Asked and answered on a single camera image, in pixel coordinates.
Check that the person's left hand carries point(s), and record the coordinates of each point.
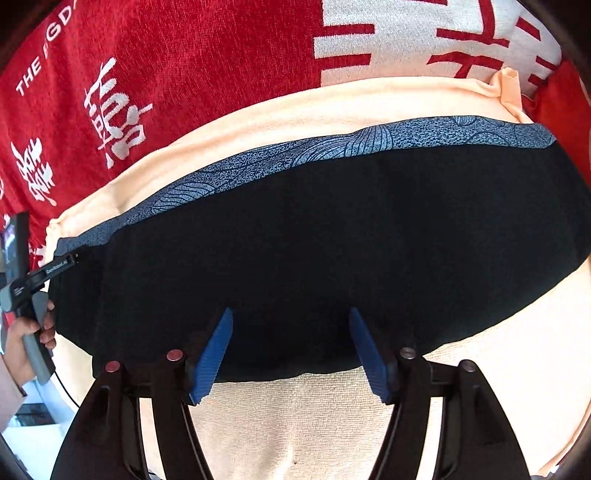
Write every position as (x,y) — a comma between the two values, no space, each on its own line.
(23,344)

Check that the person's left forearm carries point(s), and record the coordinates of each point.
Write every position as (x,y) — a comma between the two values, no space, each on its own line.
(8,392)

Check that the cream towel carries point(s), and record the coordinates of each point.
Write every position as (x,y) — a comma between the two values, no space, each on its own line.
(323,415)

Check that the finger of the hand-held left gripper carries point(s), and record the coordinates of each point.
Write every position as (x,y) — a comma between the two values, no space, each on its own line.
(60,264)

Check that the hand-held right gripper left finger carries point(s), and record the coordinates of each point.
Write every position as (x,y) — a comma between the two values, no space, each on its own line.
(213,355)

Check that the black pants with patterned waistband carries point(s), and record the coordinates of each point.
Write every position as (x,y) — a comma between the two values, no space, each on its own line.
(314,258)

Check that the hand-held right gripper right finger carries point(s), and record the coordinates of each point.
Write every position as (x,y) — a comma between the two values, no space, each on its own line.
(369,355)

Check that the red printed blanket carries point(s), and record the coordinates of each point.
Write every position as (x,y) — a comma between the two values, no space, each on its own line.
(184,69)

